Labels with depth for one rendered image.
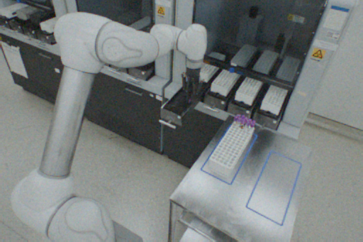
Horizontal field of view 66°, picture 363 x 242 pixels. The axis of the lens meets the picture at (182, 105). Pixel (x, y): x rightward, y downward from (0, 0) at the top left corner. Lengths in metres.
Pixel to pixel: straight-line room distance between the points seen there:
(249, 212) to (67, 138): 0.71
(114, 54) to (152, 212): 1.44
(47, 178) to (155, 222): 1.11
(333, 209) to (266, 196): 1.24
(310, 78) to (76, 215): 1.19
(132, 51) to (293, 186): 0.87
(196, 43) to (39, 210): 0.91
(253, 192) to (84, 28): 0.87
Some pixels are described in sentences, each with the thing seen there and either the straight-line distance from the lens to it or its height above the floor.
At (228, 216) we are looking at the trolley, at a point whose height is 0.82.
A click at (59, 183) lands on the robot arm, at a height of 0.97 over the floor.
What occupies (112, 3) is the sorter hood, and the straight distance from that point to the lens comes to 1.87.
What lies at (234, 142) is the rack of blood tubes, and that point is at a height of 0.88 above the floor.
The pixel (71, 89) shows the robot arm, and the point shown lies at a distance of 0.95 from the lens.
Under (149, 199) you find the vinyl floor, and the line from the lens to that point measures 2.11.
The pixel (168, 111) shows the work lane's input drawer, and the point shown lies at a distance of 1.51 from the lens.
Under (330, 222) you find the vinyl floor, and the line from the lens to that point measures 2.34.
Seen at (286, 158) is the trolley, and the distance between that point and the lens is 1.39.
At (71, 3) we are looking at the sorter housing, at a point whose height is 1.07.
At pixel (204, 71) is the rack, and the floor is 0.86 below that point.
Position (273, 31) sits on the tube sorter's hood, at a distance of 1.44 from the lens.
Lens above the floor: 1.79
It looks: 40 degrees down
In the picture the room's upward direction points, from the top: 5 degrees clockwise
